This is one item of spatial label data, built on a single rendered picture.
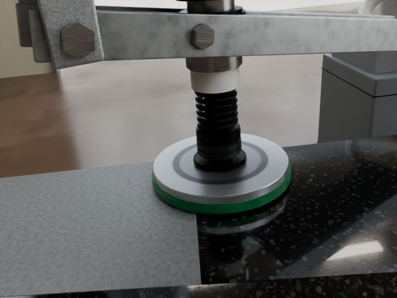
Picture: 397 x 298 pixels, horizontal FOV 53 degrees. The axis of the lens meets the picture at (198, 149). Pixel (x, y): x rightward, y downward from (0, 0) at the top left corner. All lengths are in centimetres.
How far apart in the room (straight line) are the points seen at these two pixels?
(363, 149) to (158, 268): 43
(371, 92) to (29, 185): 108
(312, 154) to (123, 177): 33
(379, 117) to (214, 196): 99
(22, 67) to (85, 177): 490
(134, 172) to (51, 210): 15
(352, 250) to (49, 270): 36
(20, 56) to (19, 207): 491
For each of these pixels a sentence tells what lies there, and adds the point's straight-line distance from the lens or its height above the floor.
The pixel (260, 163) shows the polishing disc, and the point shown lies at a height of 90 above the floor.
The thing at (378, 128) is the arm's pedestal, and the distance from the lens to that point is 147.
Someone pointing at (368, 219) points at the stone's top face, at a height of 87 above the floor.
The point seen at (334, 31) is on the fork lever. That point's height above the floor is 108.
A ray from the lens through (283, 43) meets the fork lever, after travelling 56.
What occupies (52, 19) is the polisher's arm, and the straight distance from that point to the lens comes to 40.
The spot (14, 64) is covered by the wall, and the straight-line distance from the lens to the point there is 558.
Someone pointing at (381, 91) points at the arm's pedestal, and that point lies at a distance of 142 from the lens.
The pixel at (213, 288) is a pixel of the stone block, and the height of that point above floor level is 87.
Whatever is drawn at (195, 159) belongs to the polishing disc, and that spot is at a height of 91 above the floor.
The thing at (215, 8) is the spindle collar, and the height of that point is 113.
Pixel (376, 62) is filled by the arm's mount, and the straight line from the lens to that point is 143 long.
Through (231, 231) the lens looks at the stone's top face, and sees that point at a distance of 52.
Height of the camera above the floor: 119
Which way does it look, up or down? 26 degrees down
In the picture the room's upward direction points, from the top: 5 degrees counter-clockwise
